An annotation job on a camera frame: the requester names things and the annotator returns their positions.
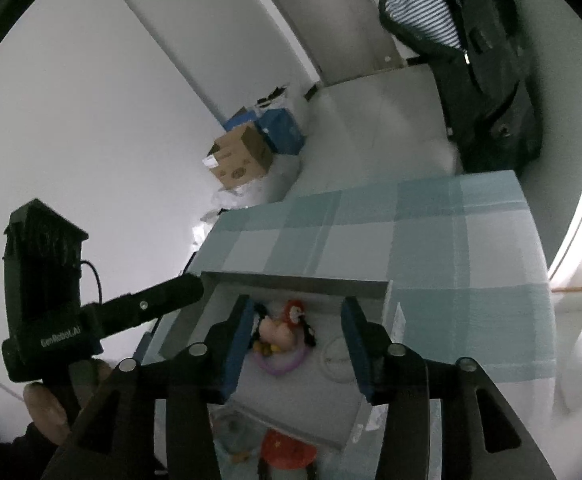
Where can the clear small plastic packet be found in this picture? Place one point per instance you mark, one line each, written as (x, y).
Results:
(233, 435)

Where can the person's left forearm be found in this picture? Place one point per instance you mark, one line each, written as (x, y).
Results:
(16, 457)

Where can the person's left hand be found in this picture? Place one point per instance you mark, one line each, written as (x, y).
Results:
(46, 410)

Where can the large blue box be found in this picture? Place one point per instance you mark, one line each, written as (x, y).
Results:
(281, 130)

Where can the red round badge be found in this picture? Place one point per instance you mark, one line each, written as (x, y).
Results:
(286, 447)

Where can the white plastic wrap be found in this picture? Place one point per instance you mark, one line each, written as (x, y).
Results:
(231, 200)

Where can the black small object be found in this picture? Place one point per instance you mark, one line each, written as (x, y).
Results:
(313, 91)

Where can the black hanging coat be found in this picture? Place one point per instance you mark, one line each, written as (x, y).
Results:
(491, 85)

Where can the teal plaid tablecloth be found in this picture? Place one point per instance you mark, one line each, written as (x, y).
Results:
(446, 260)

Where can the brown cardboard box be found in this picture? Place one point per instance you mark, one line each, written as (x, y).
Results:
(243, 155)

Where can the small blue box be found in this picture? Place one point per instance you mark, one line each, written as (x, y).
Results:
(238, 120)

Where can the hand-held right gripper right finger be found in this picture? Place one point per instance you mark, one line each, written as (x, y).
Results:
(358, 350)

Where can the striped lined dark hood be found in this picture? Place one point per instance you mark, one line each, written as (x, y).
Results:
(421, 10)

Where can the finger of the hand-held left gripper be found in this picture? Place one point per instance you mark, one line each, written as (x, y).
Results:
(156, 300)

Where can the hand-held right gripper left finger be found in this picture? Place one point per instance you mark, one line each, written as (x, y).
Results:
(236, 345)

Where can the grey door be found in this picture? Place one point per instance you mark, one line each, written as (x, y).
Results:
(341, 25)

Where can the grey cardboard box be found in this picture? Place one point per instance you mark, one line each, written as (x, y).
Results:
(296, 400)

